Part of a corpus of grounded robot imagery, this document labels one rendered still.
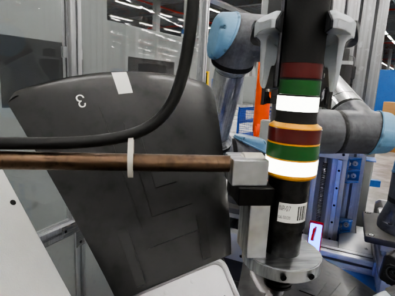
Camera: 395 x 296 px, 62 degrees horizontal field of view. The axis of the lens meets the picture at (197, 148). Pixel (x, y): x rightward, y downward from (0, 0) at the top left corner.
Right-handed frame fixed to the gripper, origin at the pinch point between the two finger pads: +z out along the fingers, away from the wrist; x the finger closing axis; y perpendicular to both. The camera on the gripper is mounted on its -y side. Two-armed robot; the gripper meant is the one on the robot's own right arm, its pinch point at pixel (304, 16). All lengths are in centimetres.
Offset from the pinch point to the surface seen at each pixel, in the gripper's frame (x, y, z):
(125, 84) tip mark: 18.2, 5.9, -6.3
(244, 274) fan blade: 4.1, 30.5, -14.4
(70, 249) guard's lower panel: 62, 58, -53
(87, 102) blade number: 20.5, 7.8, -2.6
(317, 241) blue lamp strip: -6.7, 33.3, -35.5
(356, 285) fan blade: -11.4, 32.9, -21.7
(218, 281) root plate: 4.7, 21.9, 1.8
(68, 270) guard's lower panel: 62, 65, -52
